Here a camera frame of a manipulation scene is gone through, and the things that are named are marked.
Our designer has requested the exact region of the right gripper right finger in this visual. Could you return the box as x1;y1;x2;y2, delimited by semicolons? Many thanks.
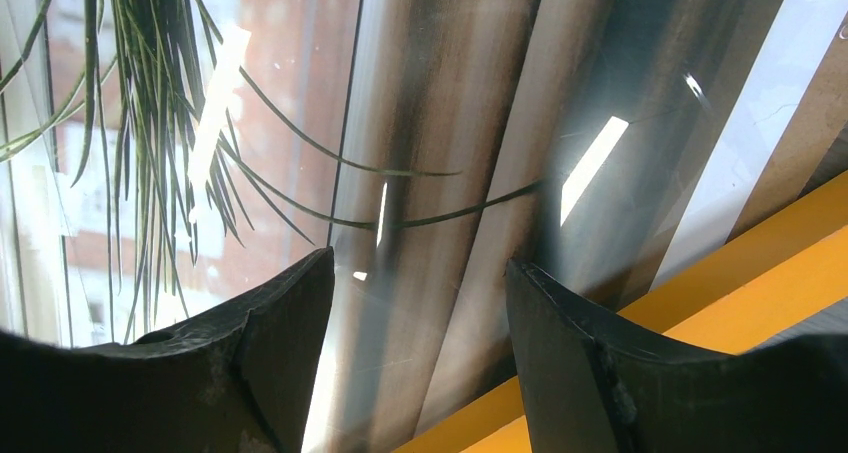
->
505;260;847;452

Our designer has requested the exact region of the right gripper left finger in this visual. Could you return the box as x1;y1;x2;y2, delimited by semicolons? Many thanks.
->
1;247;335;452

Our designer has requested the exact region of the orange wooden picture frame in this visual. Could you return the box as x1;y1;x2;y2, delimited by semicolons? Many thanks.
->
400;174;847;452

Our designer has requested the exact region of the plant window photo print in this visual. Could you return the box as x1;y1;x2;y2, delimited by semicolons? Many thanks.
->
1;0;847;452

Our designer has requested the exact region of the brown hardboard backing panel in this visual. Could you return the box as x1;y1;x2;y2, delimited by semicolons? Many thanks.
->
728;21;847;240

